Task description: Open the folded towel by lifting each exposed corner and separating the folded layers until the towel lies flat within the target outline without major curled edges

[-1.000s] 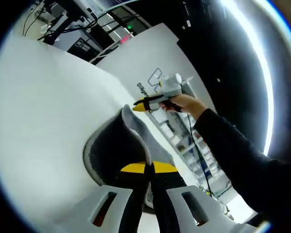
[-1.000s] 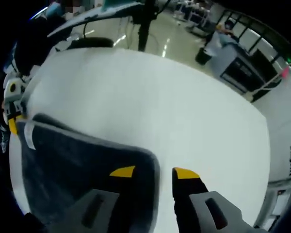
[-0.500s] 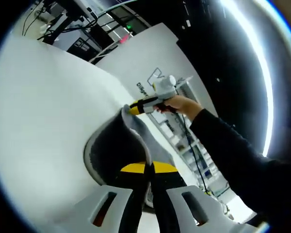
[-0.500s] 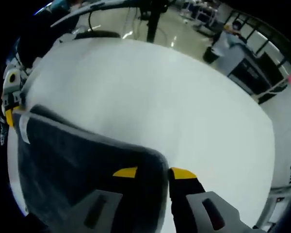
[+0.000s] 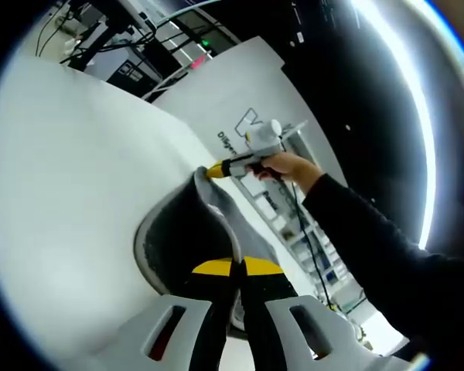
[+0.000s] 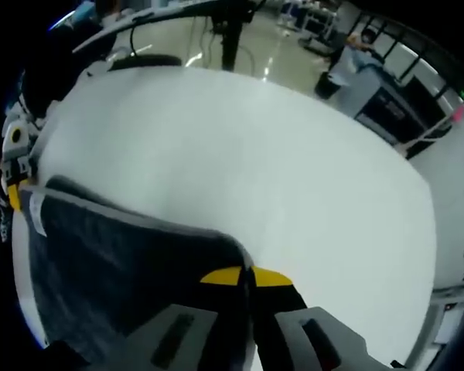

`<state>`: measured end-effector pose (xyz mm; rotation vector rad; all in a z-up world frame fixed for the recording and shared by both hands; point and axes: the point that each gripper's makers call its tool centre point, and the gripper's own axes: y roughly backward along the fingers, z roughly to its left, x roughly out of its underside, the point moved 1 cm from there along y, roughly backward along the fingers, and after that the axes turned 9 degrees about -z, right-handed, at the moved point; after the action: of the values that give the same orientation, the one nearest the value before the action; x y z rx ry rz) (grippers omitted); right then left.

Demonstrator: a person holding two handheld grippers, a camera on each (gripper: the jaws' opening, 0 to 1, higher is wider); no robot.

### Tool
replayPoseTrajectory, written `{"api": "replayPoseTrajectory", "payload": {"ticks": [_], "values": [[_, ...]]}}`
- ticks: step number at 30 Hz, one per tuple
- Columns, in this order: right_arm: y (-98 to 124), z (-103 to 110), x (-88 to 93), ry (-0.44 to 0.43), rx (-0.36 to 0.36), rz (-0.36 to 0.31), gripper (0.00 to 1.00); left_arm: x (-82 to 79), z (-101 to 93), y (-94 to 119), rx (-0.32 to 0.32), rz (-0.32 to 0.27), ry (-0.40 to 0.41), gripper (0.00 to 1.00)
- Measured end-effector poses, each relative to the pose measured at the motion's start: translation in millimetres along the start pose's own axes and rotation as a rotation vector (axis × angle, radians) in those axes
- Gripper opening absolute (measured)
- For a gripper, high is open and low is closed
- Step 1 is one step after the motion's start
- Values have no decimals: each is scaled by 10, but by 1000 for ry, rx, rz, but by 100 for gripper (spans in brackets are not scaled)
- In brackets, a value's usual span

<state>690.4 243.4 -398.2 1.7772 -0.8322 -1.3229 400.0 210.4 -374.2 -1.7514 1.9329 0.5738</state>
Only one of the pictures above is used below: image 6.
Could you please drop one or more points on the dark grey towel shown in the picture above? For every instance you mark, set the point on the dark grey towel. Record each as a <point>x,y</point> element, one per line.
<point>120,263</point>

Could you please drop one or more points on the person's black printed shirt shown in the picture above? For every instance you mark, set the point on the person's black printed shirt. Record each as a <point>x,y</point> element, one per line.
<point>2,228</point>

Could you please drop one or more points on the white side desk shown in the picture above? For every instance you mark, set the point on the white side desk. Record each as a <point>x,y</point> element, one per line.
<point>139,17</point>

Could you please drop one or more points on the black desk pole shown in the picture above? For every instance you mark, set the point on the black desk pole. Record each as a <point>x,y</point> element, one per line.
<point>232,46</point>

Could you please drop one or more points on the grey cabinet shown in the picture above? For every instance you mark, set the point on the grey cabinet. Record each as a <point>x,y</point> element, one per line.
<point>390,108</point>

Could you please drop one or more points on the black waste bin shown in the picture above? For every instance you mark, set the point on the black waste bin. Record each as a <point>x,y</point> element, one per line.
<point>326,87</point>

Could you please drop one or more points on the pink hanging item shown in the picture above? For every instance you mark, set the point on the pink hanging item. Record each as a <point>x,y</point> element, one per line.
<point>459,115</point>

